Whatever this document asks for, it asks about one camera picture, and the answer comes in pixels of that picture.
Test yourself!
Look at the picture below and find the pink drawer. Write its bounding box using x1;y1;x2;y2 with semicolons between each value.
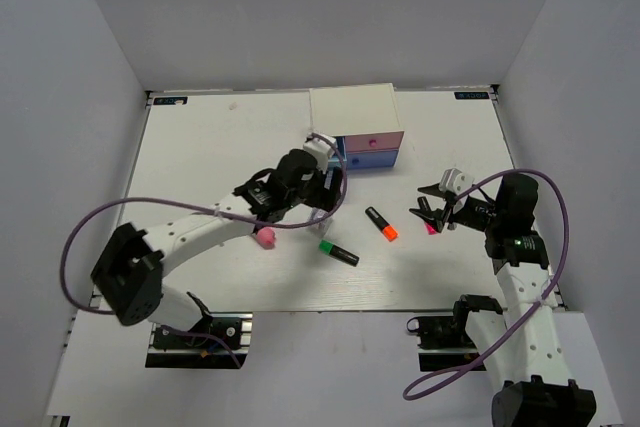
344;131;404;153

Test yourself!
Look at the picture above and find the left table label sticker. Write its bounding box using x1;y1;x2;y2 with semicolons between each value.
152;96;188;106

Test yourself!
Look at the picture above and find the orange highlighter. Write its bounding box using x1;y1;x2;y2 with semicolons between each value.
365;206;398;242

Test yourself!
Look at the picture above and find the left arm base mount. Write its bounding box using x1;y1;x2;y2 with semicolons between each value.
145;313;253;370

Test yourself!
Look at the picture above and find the clear paper clip jar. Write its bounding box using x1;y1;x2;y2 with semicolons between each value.
306;208;333;238

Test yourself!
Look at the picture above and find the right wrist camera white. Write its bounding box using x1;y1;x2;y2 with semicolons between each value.
438;168;474;196

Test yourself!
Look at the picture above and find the right table label sticker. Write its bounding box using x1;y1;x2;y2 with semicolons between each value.
454;91;490;100

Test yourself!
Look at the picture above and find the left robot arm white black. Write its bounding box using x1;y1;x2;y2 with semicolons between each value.
91;149;345;346

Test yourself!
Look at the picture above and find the table label sticker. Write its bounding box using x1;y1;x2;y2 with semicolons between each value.
454;91;490;100
152;96;188;106

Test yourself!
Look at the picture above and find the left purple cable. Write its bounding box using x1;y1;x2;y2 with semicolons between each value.
59;132;348;367

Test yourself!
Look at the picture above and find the pink highlighter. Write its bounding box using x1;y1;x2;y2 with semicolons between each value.
417;196;437;235

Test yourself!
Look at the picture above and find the green highlighter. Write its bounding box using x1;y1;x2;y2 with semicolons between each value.
319;240;360;267

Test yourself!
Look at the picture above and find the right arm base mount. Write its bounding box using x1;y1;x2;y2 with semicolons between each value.
406;315;479;373

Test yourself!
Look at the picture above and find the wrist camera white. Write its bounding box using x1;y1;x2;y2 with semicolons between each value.
438;168;474;196
303;132;336;173

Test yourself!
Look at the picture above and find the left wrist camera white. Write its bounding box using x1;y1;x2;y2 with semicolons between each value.
303;132;336;173

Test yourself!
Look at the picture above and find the light blue drawer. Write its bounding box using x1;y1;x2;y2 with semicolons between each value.
329;137;347;168

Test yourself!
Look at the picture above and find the pink capped pen tube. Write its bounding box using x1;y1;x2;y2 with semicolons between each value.
254;227;276;250

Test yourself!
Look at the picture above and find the white drawer cabinet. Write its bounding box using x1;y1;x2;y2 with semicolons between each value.
309;83;404;138

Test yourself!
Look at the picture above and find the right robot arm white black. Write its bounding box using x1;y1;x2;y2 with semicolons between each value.
403;168;597;426

